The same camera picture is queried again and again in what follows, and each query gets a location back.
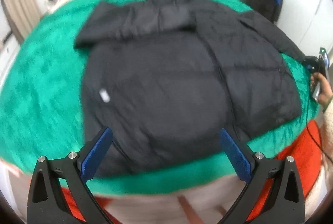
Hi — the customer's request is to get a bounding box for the beige curtain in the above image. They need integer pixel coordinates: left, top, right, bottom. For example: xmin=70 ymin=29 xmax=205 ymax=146
xmin=1 ymin=0 xmax=42 ymax=44

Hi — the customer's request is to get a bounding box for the red orange fleece garment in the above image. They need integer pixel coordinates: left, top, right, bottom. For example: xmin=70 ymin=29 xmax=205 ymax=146
xmin=59 ymin=119 xmax=323 ymax=224

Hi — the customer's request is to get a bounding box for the cream fleece sleeve forearm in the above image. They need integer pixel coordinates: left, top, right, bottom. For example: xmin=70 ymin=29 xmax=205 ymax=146
xmin=321 ymin=102 xmax=333 ymax=190

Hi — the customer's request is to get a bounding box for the green plush blanket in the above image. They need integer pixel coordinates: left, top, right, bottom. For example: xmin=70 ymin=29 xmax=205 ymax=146
xmin=1 ymin=0 xmax=319 ymax=196

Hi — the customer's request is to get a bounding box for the person's right hand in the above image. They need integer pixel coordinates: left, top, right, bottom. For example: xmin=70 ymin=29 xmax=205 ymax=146
xmin=311 ymin=72 xmax=332 ymax=107

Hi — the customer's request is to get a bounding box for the white side cabinet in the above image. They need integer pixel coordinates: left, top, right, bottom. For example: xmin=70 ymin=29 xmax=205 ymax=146
xmin=1 ymin=31 xmax=21 ymax=79

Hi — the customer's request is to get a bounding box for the black puffer jacket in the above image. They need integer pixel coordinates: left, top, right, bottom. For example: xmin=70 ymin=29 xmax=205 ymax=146
xmin=75 ymin=0 xmax=305 ymax=177

